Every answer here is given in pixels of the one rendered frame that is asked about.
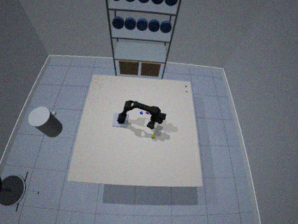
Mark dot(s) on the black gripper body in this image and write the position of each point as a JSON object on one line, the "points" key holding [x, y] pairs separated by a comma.
{"points": [[151, 123]]}

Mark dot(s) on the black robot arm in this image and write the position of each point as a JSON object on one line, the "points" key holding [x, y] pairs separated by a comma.
{"points": [[153, 110]]}

